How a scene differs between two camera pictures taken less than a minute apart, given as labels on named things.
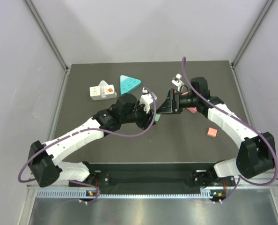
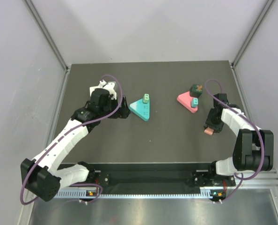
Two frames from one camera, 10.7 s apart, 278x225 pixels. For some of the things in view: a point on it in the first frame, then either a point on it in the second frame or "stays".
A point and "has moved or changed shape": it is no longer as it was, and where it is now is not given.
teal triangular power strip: (128, 84) has moved or changed shape
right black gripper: (171, 104) to (208, 123)
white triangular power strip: (102, 95) has moved or changed shape
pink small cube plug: (212, 132) has moved or changed shape
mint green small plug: (157, 117) has moved or changed shape
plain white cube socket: (94, 91) stays
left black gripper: (147, 118) to (123, 112)
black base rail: (150, 175) stays
